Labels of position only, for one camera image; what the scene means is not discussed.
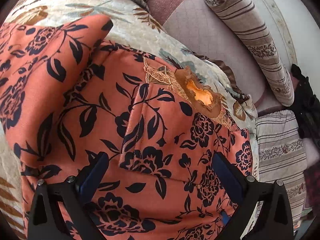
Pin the white painted headboard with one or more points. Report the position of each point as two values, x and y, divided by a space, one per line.
303 30

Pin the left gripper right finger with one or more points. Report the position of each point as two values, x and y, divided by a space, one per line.
263 211

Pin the orange black floral garment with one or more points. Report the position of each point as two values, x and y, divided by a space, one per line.
125 129

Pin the cream leaf-pattern blanket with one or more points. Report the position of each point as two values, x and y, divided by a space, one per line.
140 30

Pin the dark red plaid cloth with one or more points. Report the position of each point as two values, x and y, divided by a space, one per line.
312 180

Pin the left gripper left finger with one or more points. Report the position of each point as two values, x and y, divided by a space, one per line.
45 217

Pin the striped rectangular pillow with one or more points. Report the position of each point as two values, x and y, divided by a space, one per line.
282 156

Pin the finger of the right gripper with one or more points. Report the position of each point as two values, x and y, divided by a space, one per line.
224 217

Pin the long striped bolster pillow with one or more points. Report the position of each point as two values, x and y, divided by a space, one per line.
243 18

